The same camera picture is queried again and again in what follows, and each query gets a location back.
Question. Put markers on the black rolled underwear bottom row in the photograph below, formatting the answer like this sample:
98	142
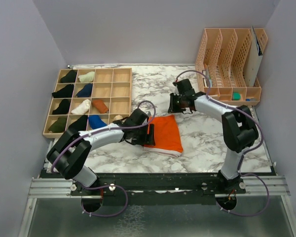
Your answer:
80	124

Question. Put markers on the wooden compartment organizer tray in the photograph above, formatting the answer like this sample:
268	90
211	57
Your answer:
113	86

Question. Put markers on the bright orange underwear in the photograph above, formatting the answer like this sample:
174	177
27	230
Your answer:
166	136

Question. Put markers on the aluminium extrusion rail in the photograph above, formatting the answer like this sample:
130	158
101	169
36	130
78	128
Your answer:
61	188

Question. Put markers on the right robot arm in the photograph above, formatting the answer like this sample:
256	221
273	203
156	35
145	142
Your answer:
238	126

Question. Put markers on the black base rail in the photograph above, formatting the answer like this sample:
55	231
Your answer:
157	189

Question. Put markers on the rust brown underwear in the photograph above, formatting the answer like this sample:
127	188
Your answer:
100	106

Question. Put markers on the green object in rack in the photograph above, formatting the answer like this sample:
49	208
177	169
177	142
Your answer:
236	96

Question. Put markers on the black rolled underwear top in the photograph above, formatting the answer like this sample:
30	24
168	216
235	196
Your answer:
70	77

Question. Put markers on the pink plastic file rack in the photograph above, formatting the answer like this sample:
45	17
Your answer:
223	54

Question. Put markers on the beige rolled underwear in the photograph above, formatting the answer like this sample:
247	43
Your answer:
117	117

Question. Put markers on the dark green rolled underwear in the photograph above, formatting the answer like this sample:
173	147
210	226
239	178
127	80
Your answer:
58	126

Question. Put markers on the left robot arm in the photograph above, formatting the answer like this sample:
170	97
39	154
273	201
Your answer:
69	154

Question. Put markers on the white rolled underwear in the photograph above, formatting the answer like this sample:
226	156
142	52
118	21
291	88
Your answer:
80	106

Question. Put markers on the navy rolled underwear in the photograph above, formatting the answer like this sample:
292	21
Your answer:
86	91

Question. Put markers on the light green rolled underwear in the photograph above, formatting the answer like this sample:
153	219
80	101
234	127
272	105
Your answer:
86	78

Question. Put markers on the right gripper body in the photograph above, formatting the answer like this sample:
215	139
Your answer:
177	102

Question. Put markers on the blue rolled underwear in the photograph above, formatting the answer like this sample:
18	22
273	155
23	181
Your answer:
96	122

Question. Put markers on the white board in rack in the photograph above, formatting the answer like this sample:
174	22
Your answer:
254	59

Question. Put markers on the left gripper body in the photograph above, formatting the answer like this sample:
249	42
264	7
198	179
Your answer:
141	136

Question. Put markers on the black rolled underwear third row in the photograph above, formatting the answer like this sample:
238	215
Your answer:
60	107

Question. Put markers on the black rolled underwear second row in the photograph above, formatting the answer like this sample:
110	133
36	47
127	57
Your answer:
65	92

